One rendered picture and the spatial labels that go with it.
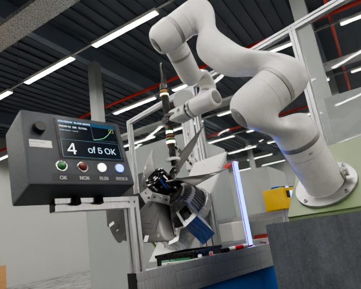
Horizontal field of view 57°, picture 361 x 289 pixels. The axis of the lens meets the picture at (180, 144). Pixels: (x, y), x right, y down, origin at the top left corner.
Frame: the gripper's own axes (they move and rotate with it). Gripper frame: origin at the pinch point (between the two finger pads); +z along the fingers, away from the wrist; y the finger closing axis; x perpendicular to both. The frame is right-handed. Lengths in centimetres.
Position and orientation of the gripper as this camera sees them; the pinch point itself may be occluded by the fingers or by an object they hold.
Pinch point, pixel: (168, 120)
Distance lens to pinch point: 164.3
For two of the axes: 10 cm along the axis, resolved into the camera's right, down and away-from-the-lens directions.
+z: -6.8, 2.8, 6.7
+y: 7.2, 0.9, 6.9
